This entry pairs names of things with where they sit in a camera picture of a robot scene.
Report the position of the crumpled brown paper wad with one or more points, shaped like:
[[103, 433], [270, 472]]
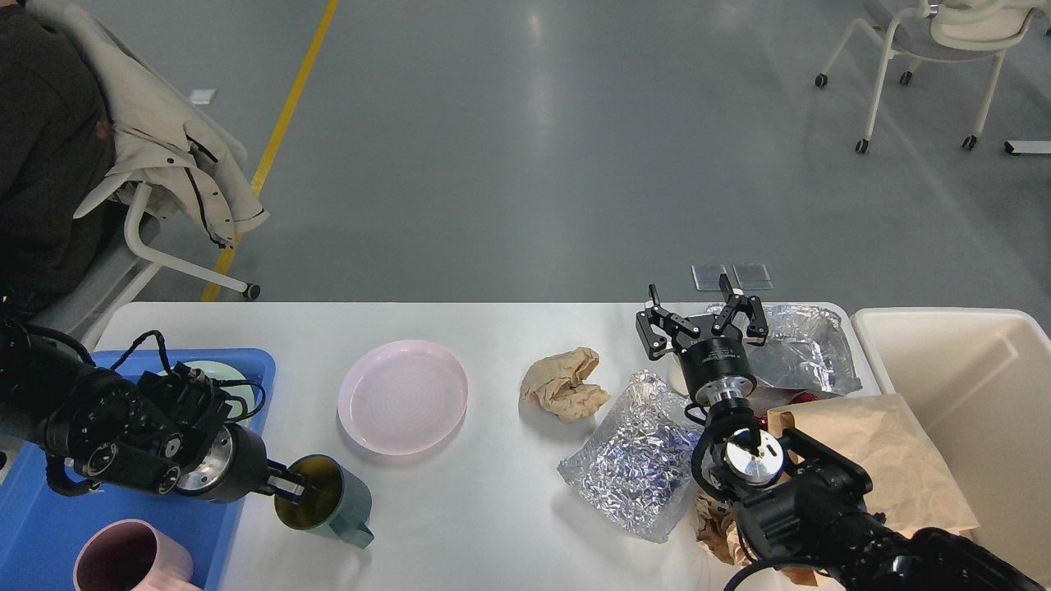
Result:
[[717, 531]]

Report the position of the red crushed can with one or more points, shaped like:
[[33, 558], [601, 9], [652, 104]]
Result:
[[800, 398]]

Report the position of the flat silver foil bag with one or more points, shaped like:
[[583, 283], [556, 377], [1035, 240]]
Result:
[[807, 351]]

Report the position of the white floor plate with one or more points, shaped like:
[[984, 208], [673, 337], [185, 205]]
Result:
[[202, 96]]

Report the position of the green plate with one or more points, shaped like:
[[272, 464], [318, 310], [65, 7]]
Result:
[[215, 371]]

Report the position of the floor socket plate right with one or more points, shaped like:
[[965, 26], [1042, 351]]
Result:
[[753, 277]]

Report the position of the pink plate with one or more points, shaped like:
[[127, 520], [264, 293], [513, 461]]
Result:
[[403, 397]]

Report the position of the crumpled brown paper ball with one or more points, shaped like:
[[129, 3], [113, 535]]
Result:
[[558, 384]]

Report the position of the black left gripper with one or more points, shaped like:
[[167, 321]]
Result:
[[235, 465]]

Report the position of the floor socket plate left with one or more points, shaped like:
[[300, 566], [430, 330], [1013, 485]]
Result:
[[709, 277]]

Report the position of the white table foot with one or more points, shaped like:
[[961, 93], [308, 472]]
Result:
[[1027, 147]]

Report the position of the brown paper bag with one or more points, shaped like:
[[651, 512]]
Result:
[[911, 483]]

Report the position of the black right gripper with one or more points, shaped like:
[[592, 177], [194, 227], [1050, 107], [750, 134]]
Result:
[[714, 364]]

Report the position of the floor socket plate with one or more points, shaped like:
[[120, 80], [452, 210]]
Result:
[[709, 277], [753, 277]]

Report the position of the crumpled silver foil tray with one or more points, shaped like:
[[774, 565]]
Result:
[[635, 469]]

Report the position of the blue plastic tray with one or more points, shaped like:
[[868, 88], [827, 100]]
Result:
[[42, 531]]

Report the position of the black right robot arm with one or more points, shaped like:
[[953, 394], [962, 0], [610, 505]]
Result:
[[797, 502]]

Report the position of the teal mug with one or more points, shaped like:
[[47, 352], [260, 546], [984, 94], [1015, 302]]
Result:
[[335, 503]]

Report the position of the pink mug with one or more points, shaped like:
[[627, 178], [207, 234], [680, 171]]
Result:
[[133, 555]]

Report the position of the person in dark clothes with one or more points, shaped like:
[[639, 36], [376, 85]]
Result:
[[56, 146]]

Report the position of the white plastic bin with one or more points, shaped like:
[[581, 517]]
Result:
[[978, 381]]

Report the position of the white chair right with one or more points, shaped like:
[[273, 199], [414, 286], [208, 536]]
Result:
[[938, 32]]

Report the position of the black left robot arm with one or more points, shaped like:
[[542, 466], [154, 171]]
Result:
[[177, 432]]

